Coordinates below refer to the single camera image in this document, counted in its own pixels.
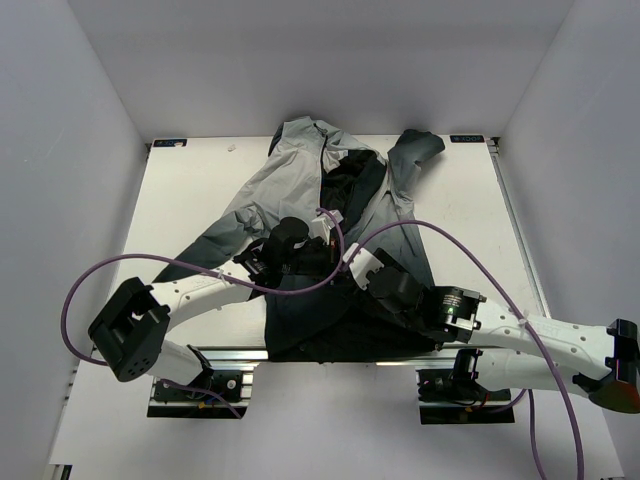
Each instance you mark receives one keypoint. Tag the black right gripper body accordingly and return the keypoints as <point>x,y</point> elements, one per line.
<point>388,260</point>

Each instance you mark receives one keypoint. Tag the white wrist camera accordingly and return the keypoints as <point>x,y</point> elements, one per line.
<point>361,263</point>
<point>323,224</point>

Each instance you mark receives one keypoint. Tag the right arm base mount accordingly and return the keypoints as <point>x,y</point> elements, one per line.
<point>443,401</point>

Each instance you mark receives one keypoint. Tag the left blue table label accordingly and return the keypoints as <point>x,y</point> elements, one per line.
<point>170,143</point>

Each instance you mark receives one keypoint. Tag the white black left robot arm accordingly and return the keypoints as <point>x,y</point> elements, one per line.
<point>130,330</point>

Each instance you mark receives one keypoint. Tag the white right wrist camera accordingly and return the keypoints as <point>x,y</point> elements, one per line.
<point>361,263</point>

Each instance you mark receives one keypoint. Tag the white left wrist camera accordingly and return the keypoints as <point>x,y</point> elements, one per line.
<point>323,224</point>

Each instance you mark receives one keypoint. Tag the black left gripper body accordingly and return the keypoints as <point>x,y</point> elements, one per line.
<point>317,262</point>

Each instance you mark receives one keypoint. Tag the aluminium table rail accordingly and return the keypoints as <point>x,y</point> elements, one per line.
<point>219,355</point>
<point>525,251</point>

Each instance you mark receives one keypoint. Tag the grey gradient zip jacket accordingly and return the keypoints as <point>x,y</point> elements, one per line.
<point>313,165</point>

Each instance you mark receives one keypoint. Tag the aluminium front table rail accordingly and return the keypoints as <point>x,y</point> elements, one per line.
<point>219,355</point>

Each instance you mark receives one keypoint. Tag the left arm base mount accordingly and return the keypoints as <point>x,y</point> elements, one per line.
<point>226,395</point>

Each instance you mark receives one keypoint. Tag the aluminium right table rail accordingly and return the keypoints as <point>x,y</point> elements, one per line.
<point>525,251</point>

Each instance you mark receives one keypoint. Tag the blue table label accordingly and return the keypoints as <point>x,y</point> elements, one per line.
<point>170,143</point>
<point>467,138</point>

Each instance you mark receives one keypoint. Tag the right blue table label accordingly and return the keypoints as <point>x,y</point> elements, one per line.
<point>467,138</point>

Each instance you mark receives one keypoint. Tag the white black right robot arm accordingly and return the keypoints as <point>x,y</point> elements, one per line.
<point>501,350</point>

